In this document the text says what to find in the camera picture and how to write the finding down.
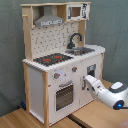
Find white oven door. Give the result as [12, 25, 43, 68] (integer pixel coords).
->
[49, 80, 75, 125]

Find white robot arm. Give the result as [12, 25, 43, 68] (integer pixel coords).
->
[84, 75, 128, 110]

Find wooden toy kitchen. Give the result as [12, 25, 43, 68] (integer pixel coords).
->
[22, 2, 105, 128]

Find right oven knob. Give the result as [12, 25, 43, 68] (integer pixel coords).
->
[71, 66, 79, 73]

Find oven knob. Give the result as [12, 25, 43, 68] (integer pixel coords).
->
[54, 73, 60, 79]
[71, 66, 79, 73]

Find left oven knob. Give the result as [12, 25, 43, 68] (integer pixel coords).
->
[54, 73, 60, 79]

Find black stovetop red burners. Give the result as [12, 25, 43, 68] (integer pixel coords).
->
[34, 53, 70, 66]

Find metal sink basin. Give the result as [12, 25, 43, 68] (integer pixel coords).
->
[65, 47, 95, 55]

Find black toy faucet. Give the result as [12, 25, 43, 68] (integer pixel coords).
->
[66, 32, 83, 50]

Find grey ice dispenser panel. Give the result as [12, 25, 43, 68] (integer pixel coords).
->
[87, 64, 96, 77]

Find grey range hood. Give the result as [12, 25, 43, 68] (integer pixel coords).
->
[34, 5, 64, 27]

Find toy microwave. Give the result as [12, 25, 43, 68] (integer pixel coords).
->
[67, 3, 90, 21]

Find grey backdrop curtain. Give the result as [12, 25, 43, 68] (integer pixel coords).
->
[0, 0, 128, 117]

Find grey fridge door handle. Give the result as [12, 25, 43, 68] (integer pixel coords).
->
[82, 76, 86, 90]

